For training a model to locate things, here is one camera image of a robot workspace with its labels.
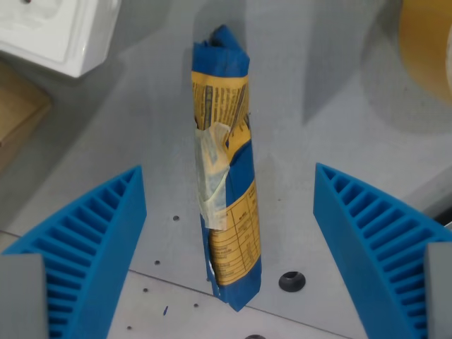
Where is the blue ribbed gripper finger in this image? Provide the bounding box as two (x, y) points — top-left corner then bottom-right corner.
(1, 164), (148, 339)
(312, 162), (452, 339)

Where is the blue bag with yellow label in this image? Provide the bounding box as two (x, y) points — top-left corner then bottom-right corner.
(191, 24), (264, 312)

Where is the brown cardboard sheet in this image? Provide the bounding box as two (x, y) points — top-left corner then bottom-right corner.
(0, 61), (54, 174)

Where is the roll of clear adhesive tape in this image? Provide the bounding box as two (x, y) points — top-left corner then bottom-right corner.
(398, 0), (452, 107)

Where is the white wall power socket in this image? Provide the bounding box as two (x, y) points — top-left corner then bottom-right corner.
(0, 0), (123, 78)

